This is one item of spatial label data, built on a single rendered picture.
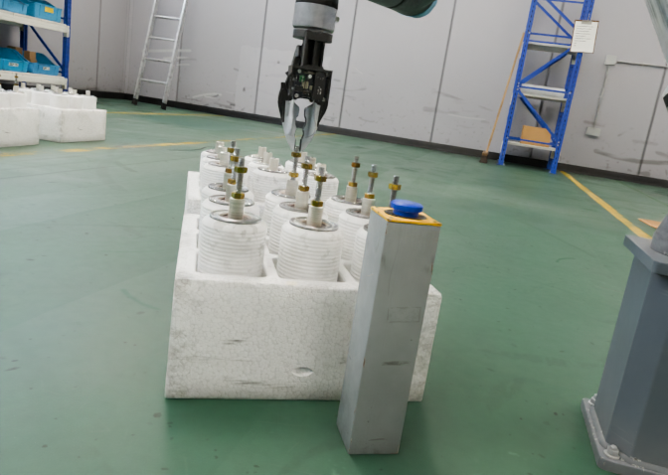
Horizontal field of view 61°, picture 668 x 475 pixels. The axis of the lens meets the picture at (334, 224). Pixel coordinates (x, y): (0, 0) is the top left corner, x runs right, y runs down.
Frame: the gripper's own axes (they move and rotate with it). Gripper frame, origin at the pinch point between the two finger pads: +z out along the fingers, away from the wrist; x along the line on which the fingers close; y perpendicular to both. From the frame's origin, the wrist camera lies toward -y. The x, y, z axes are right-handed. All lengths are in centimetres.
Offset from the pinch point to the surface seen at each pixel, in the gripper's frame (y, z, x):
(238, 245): 29.2, 12.7, -10.6
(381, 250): 44.5, 7.6, 5.3
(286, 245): 26.5, 12.8, -3.3
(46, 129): -227, 29, -105
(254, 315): 32.1, 21.8, -7.3
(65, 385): 29, 35, -32
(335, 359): 31.7, 28.0, 5.2
